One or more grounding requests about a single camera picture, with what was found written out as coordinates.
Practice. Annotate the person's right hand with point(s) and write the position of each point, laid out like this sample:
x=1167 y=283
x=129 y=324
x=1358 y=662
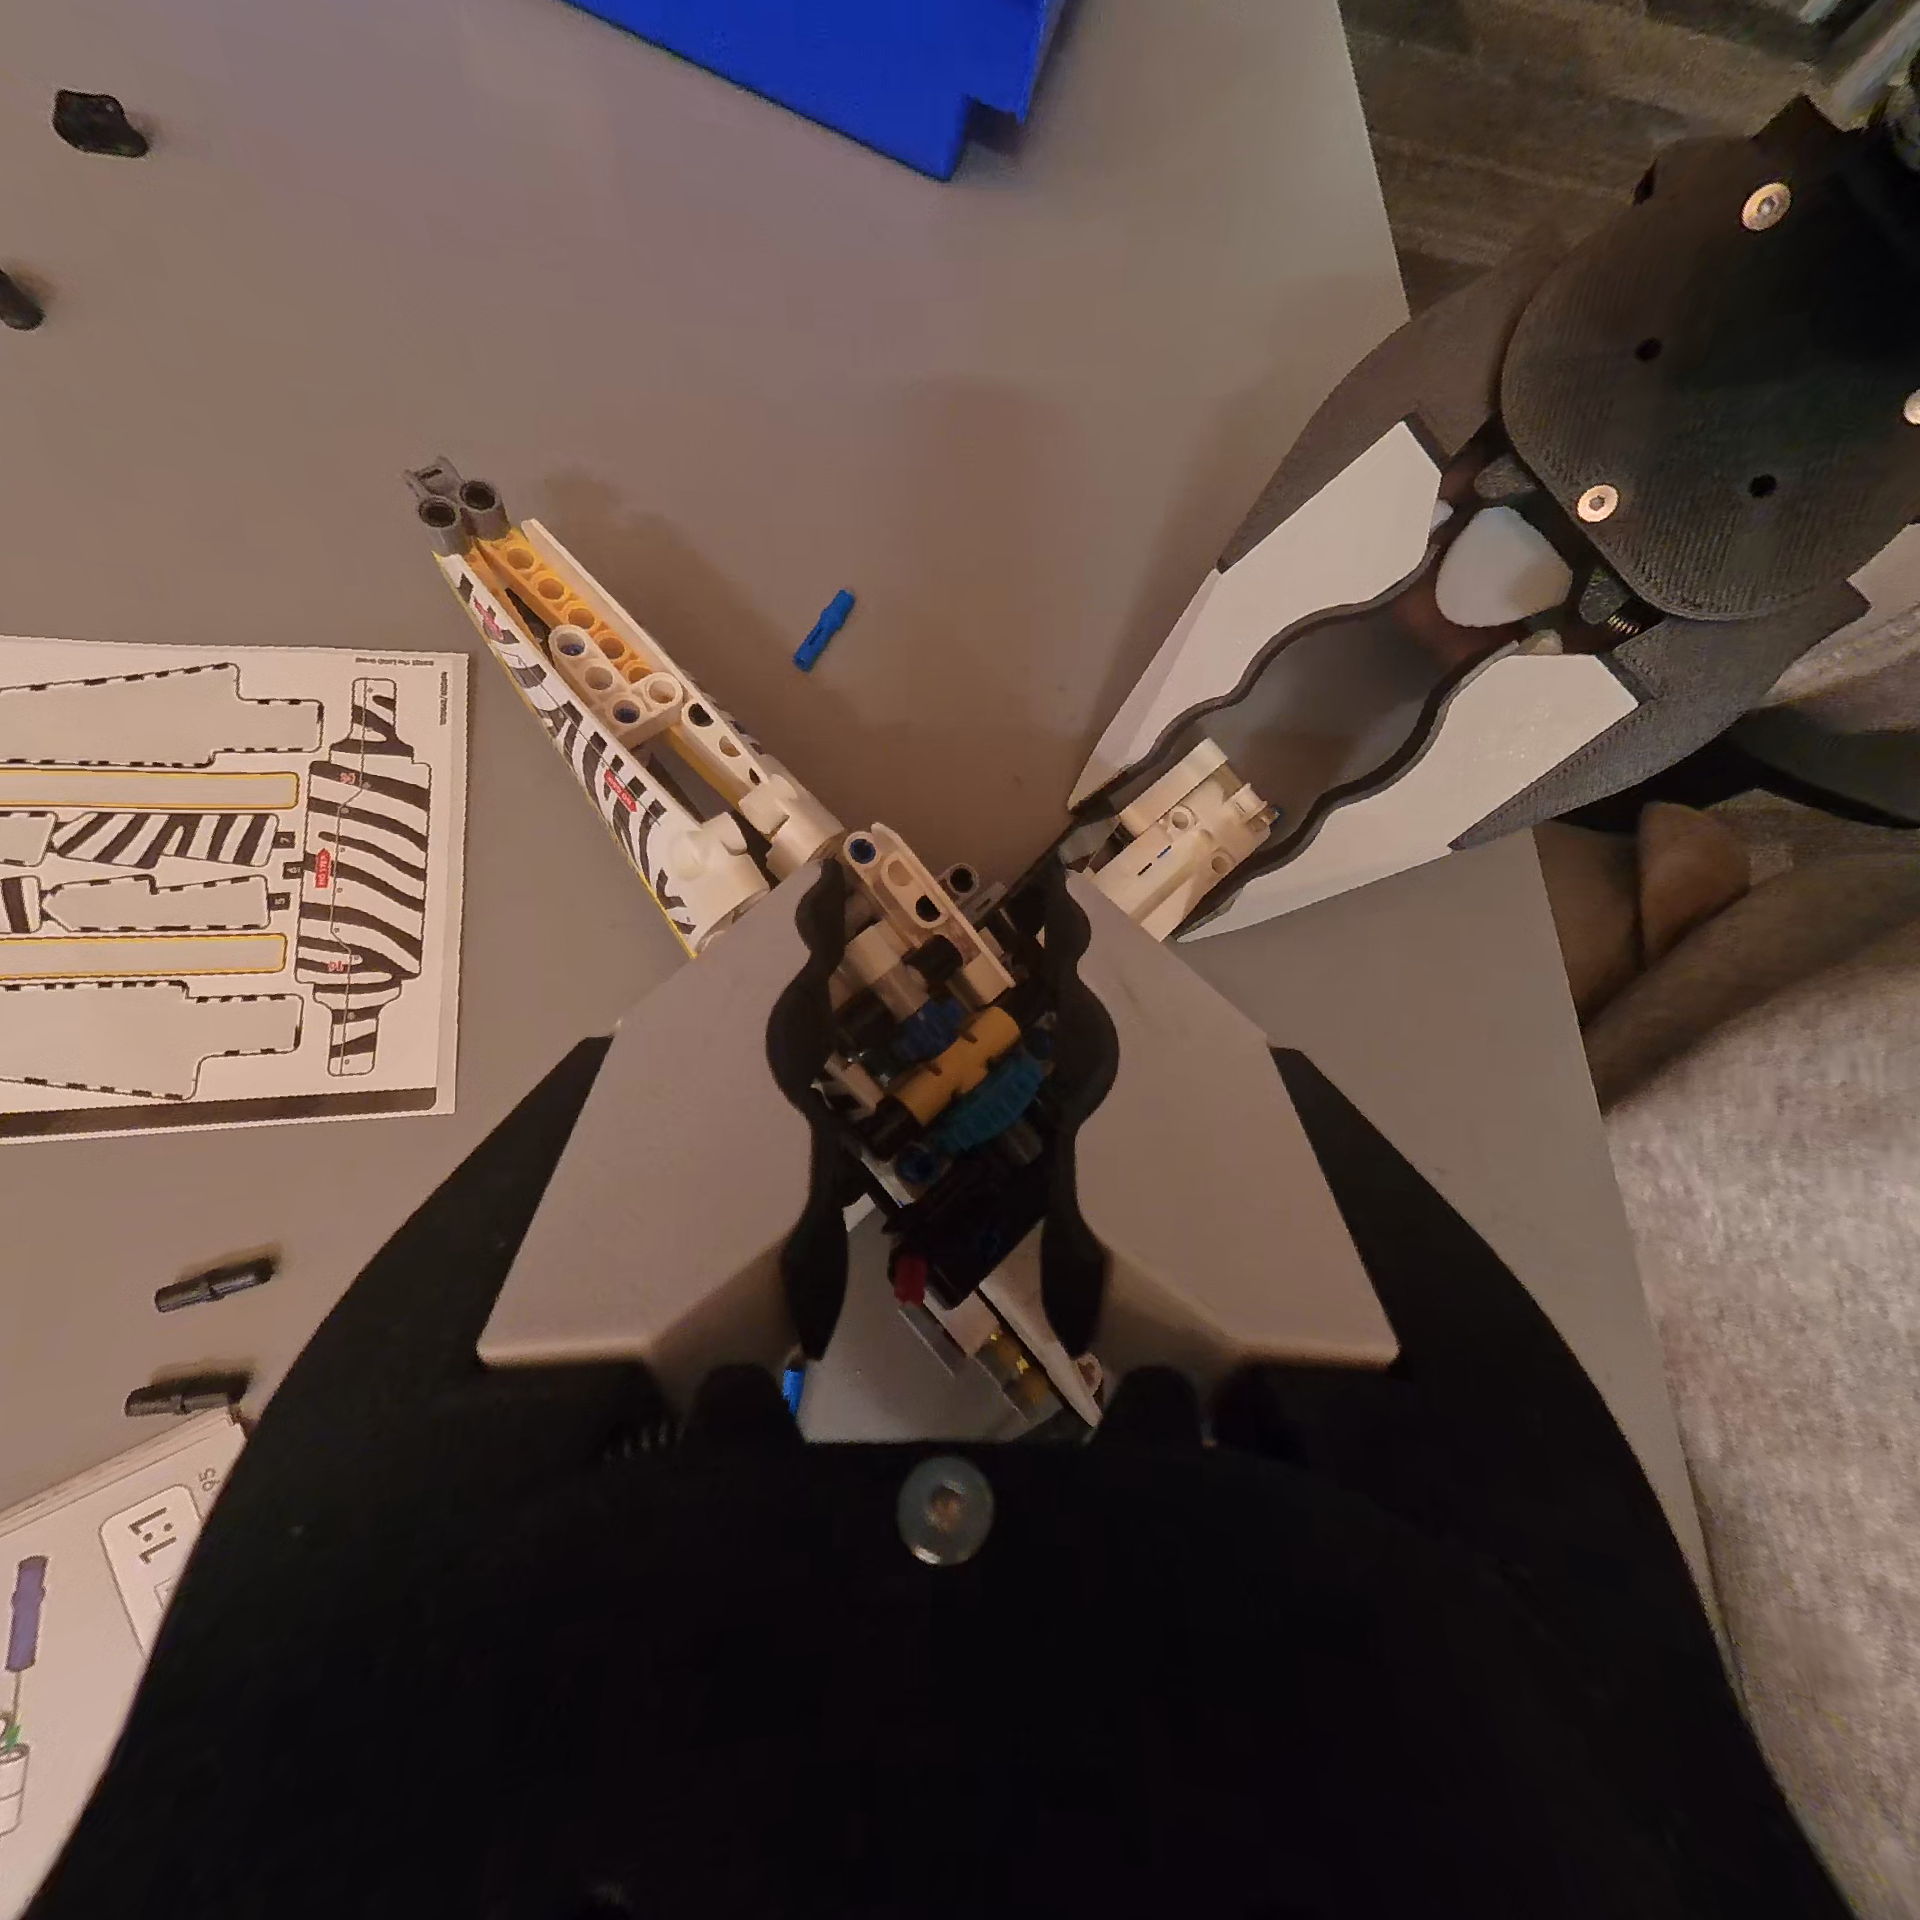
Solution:
x=1425 y=622

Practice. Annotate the blue plastic bin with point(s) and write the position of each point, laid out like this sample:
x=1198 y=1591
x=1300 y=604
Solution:
x=840 y=61

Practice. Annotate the white lego skid assembly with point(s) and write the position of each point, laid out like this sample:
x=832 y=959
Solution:
x=1185 y=833

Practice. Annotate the blue lego pin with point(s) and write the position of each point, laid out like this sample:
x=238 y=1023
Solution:
x=822 y=628

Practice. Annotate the zebra striped lego helicopter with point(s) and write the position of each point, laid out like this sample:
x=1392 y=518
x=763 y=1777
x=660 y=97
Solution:
x=630 y=705

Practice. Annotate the small black knob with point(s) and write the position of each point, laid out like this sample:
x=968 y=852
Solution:
x=14 y=299
x=99 y=124

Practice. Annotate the black lego pin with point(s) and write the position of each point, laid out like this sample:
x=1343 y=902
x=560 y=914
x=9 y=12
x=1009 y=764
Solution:
x=215 y=1285
x=188 y=1395

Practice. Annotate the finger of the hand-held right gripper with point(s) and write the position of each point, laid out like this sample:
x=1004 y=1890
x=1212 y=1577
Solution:
x=1305 y=541
x=1516 y=750

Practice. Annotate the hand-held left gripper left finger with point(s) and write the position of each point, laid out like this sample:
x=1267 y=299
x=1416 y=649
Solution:
x=644 y=1201

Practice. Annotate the long black lego beam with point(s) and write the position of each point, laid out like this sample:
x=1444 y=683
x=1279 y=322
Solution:
x=1049 y=862

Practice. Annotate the lego instruction booklet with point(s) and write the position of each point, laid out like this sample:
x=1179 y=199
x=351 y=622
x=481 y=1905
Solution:
x=59 y=1636

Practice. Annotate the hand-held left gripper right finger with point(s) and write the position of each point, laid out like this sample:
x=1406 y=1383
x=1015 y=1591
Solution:
x=1244 y=1201

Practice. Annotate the zebra sticker sheet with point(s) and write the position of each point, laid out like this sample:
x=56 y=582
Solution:
x=224 y=885

